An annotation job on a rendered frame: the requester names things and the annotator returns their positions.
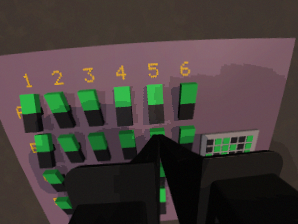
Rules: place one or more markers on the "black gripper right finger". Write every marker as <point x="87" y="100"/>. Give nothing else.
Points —
<point x="189" y="175"/>

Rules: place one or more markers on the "mauve switch panel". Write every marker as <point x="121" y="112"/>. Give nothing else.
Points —
<point x="97" y="105"/>

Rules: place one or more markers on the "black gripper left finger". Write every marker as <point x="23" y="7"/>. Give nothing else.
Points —
<point x="138" y="180"/>

